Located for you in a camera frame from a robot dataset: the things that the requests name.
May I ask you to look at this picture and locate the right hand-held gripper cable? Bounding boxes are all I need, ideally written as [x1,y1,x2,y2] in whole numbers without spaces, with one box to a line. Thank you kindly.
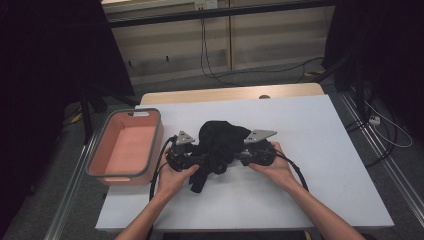
[274,149,310,193]

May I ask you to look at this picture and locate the black vest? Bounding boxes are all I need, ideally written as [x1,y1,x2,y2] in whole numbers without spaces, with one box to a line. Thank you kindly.
[188,120,253,194]

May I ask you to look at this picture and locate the black stand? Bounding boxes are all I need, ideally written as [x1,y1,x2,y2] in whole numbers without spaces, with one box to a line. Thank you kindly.
[311,49,369,124]
[79,83,141,145]

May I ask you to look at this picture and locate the hand-held gripper cable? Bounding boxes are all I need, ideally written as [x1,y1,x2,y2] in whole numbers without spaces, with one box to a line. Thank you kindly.
[274,149,310,193]
[148,134,178,203]

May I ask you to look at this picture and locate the left hand-held gripper cable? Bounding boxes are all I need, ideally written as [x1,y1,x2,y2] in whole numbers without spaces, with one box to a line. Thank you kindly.
[148,134,178,203]

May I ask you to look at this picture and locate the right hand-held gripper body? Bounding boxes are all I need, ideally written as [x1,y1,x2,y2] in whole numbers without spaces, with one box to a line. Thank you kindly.
[238,129,278,167]

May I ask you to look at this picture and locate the black metal crossbar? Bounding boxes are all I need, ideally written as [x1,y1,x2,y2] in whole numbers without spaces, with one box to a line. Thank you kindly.
[106,0,336,29]

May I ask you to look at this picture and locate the black wall cable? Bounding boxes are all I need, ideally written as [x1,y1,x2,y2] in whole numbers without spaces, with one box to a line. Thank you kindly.
[199,8,243,88]
[202,8,326,81]

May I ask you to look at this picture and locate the aluminium floor rail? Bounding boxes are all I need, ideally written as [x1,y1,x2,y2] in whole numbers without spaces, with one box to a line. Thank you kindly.
[43,131,101,240]
[338,91,424,219]

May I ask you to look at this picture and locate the person's right hand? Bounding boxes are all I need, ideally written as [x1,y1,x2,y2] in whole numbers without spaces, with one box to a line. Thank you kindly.
[248,142,301,195]

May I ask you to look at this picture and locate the wooden table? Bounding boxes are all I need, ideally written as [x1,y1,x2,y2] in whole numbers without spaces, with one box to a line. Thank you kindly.
[139,82,326,106]

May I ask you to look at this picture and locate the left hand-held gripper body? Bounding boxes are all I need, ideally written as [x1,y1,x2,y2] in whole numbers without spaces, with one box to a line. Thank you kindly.
[165,130,202,173]

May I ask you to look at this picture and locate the white floor cable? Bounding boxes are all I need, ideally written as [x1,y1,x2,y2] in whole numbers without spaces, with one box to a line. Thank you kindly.
[363,99,414,149]

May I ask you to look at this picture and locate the black curtain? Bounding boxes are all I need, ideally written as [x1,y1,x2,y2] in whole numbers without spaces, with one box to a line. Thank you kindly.
[0,0,136,221]
[322,0,424,141]

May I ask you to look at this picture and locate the pink basket with grey rim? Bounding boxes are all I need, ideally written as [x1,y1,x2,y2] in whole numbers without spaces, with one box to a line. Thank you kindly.
[85,107,165,187]

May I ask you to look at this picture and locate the person's left hand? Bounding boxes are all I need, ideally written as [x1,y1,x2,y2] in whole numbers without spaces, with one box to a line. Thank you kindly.
[155,155,200,202]

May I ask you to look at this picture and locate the white wall socket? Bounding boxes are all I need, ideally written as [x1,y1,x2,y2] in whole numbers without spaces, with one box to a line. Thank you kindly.
[194,0,218,10]

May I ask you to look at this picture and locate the black floor cable bundle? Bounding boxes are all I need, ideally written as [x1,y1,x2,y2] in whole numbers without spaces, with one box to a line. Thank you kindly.
[344,109,399,168]

